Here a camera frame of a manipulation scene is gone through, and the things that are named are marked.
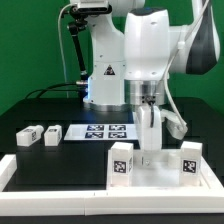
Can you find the white camera box top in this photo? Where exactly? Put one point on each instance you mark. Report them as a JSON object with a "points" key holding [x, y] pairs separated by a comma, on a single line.
{"points": [[93, 6]]}

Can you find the white square table top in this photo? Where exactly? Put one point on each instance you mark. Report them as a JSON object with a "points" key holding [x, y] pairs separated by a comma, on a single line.
{"points": [[164, 172]]}

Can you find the white U-shaped border fence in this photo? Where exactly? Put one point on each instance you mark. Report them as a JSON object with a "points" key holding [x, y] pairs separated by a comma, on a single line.
{"points": [[209, 198]]}

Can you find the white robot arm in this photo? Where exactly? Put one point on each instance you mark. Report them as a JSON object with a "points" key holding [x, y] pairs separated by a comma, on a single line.
{"points": [[135, 49]]}

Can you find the white fiducial marker plate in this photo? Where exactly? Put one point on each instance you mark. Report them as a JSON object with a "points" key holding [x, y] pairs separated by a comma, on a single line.
{"points": [[92, 132]]}

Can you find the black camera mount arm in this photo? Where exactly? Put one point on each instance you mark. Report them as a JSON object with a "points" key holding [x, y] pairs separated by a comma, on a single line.
{"points": [[78, 46]]}

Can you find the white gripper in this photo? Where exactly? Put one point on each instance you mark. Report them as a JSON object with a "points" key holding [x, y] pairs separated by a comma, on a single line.
{"points": [[148, 122]]}

